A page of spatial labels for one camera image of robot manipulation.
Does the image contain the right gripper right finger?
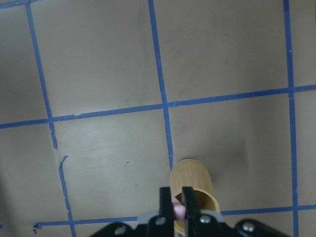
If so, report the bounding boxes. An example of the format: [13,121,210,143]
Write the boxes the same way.
[182,187,217,237]

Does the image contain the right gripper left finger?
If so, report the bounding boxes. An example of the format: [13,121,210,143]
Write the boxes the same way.
[146,187,174,237]

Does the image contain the bamboo chopstick holder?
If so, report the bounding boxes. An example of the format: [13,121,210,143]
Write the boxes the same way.
[169,158,220,236]

